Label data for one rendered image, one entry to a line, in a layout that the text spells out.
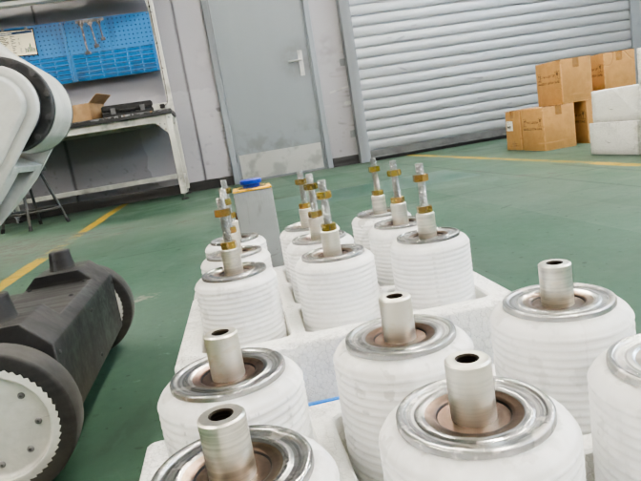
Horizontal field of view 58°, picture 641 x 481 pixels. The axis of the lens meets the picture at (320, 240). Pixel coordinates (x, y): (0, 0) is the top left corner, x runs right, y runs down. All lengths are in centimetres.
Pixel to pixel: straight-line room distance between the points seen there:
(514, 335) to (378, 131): 558
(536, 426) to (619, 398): 6
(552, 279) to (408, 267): 28
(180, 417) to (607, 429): 23
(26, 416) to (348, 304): 44
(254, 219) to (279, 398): 71
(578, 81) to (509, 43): 213
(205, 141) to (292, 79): 104
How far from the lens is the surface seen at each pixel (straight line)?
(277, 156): 582
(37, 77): 100
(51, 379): 82
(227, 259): 67
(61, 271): 123
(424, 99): 613
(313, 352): 64
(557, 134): 444
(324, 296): 66
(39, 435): 86
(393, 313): 39
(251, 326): 65
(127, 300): 132
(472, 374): 28
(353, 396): 39
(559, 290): 44
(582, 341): 41
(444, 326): 41
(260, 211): 105
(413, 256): 68
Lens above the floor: 40
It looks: 11 degrees down
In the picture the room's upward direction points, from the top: 9 degrees counter-clockwise
